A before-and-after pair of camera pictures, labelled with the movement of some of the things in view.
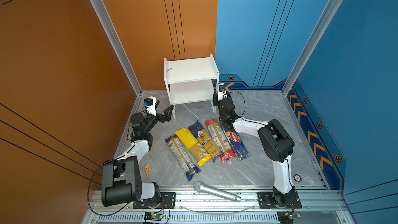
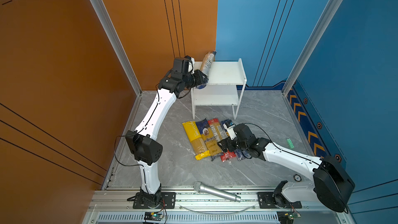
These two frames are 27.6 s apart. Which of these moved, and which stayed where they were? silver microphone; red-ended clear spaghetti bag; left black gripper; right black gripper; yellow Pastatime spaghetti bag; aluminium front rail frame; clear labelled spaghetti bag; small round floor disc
Moved: yellow Pastatime spaghetti bag; right black gripper; clear labelled spaghetti bag; left black gripper
Stayed: red-ended clear spaghetti bag; aluminium front rail frame; small round floor disc; silver microphone
